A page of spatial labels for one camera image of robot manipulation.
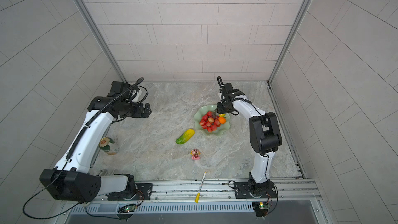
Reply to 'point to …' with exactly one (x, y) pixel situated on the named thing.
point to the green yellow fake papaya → (185, 137)
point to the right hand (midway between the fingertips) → (221, 109)
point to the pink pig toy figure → (196, 154)
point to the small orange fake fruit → (222, 120)
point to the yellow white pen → (198, 196)
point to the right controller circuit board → (261, 208)
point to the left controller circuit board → (127, 208)
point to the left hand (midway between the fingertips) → (147, 108)
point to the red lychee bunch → (210, 122)
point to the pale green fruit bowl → (202, 111)
